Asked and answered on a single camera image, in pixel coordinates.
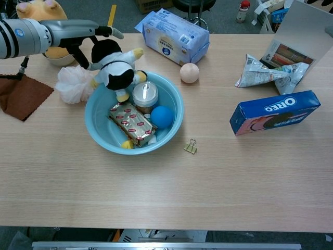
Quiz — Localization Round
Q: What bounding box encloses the grey black left robot hand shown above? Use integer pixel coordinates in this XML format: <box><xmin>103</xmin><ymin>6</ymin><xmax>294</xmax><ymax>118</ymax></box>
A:
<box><xmin>40</xmin><ymin>18</ymin><xmax>125</xmax><ymax>70</ymax></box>

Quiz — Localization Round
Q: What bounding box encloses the black-haired plush doll white shirt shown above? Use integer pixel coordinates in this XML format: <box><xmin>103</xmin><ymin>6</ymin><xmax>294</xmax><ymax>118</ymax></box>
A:
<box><xmin>89</xmin><ymin>39</ymin><xmax>148</xmax><ymax>103</ymax></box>

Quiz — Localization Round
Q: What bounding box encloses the blue Oreo cookie box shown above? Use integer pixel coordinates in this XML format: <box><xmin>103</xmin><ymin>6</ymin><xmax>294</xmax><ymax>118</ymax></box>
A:
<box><xmin>229</xmin><ymin>90</ymin><xmax>322</xmax><ymax>136</ymax></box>

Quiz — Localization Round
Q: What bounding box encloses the clear lidded spice jar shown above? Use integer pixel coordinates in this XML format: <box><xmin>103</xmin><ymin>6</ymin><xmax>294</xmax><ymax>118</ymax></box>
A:
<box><xmin>132</xmin><ymin>81</ymin><xmax>159</xmax><ymax>115</ymax></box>

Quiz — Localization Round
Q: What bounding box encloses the gold foil biscuit pack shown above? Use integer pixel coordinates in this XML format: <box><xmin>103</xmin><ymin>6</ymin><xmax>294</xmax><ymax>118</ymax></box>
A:
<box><xmin>108</xmin><ymin>102</ymin><xmax>158</xmax><ymax>148</ymax></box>

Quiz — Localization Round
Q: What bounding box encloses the blue rubber ball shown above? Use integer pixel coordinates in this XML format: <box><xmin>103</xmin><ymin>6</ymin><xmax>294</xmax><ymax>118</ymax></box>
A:
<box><xmin>150</xmin><ymin>105</ymin><xmax>174</xmax><ymax>130</ymax></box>

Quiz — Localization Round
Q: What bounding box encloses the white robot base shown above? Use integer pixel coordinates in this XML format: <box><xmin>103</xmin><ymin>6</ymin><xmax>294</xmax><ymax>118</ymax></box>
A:
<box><xmin>118</xmin><ymin>228</ymin><xmax>208</xmax><ymax>243</ymax></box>

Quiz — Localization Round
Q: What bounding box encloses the light blue plastic basin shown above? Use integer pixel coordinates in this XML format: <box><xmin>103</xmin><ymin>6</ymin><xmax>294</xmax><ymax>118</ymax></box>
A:
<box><xmin>85</xmin><ymin>70</ymin><xmax>185</xmax><ymax>156</ymax></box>

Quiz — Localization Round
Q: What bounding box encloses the open cardboard box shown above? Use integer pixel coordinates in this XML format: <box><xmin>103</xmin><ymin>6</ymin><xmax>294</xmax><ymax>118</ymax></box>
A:
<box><xmin>259</xmin><ymin>0</ymin><xmax>333</xmax><ymax>79</ymax></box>

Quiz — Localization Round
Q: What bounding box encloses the beige round bowl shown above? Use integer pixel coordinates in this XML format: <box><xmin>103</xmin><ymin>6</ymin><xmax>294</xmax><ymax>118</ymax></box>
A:
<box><xmin>43</xmin><ymin>51</ymin><xmax>76</xmax><ymax>66</ymax></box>

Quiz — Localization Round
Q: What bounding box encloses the yellow plush paw toy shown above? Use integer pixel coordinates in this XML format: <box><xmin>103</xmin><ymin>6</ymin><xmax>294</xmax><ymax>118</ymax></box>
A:
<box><xmin>16</xmin><ymin>0</ymin><xmax>70</xmax><ymax>59</ymax></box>

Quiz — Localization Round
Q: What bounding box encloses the blue snack package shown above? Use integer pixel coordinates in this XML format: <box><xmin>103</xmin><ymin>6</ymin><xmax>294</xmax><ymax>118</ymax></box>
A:
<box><xmin>272</xmin><ymin>9</ymin><xmax>290</xmax><ymax>31</ymax></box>

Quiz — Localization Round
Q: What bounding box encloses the white pink bath pouf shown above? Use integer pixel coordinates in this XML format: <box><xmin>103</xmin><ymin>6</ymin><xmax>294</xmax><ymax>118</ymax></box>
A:
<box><xmin>54</xmin><ymin>65</ymin><xmax>95</xmax><ymax>104</ymax></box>

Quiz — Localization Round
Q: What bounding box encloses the white open carton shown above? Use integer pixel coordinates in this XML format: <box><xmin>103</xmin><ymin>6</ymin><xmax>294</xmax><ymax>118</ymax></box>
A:
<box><xmin>251</xmin><ymin>0</ymin><xmax>294</xmax><ymax>34</ymax></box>

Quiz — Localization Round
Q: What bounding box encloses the brown cloth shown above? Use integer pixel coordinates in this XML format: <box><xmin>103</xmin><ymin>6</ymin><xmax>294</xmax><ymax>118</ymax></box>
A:
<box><xmin>0</xmin><ymin>74</ymin><xmax>55</xmax><ymax>122</ymax></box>

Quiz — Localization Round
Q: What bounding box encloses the crumpled silver snack bag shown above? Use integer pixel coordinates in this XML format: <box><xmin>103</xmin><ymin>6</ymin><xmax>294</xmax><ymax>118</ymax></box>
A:
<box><xmin>234</xmin><ymin>54</ymin><xmax>310</xmax><ymax>96</ymax></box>

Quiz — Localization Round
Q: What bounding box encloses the red-capped white bottle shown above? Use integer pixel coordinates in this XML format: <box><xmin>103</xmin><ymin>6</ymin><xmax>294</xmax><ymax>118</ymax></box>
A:
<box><xmin>236</xmin><ymin>0</ymin><xmax>251</xmax><ymax>23</ymax></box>

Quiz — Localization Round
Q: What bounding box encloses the brown cardboard box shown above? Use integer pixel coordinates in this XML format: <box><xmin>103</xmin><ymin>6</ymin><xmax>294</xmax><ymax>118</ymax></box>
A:
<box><xmin>134</xmin><ymin>0</ymin><xmax>174</xmax><ymax>14</ymax></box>

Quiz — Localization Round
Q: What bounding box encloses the light blue tissue pack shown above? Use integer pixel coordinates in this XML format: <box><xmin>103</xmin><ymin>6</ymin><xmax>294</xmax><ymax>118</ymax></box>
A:
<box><xmin>134</xmin><ymin>8</ymin><xmax>210</xmax><ymax>66</ymax></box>

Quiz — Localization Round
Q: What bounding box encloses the black stool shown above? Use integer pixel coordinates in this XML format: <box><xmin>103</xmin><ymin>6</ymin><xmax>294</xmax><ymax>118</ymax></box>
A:
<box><xmin>171</xmin><ymin>0</ymin><xmax>217</xmax><ymax>29</ymax></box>

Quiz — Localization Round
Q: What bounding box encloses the peach coloured ball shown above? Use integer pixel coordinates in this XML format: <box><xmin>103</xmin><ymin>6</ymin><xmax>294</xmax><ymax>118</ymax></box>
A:
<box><xmin>179</xmin><ymin>62</ymin><xmax>200</xmax><ymax>84</ymax></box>

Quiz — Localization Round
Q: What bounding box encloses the gold binder clip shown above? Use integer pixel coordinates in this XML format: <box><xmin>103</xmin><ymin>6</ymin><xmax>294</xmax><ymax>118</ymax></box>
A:
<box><xmin>183</xmin><ymin>138</ymin><xmax>198</xmax><ymax>155</ymax></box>

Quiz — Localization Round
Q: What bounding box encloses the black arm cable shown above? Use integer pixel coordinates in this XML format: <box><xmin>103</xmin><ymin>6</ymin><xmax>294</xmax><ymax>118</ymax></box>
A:
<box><xmin>0</xmin><ymin>56</ymin><xmax>30</xmax><ymax>80</ymax></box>

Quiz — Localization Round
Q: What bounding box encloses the aluminium profile rail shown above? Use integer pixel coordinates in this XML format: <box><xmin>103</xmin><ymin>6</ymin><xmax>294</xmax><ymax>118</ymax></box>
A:
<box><xmin>31</xmin><ymin>241</ymin><xmax>302</xmax><ymax>250</ymax></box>

